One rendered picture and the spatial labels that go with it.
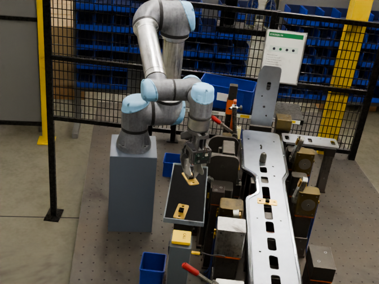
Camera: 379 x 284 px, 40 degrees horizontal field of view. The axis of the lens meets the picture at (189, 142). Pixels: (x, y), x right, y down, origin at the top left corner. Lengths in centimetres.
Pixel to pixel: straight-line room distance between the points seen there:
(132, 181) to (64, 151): 222
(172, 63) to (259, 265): 85
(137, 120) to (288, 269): 85
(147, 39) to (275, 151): 101
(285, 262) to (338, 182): 123
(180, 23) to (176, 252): 87
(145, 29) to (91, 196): 104
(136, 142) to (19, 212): 171
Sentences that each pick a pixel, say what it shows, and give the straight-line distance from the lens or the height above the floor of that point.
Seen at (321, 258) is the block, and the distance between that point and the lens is 196.
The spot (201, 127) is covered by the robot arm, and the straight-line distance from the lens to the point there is 173.
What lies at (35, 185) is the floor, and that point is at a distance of 406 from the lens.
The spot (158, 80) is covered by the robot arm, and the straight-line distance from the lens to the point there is 177.
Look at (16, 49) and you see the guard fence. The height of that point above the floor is 80.
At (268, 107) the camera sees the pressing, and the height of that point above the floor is 111.
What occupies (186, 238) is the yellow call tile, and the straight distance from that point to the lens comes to 171.
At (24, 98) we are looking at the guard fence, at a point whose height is 39.
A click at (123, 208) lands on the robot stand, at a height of 83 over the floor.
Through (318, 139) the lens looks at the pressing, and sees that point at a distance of 283.
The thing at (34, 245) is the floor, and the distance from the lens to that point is 350.
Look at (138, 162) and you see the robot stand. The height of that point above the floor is 108.
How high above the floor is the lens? 223
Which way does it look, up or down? 28 degrees down
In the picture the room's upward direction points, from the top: 6 degrees clockwise
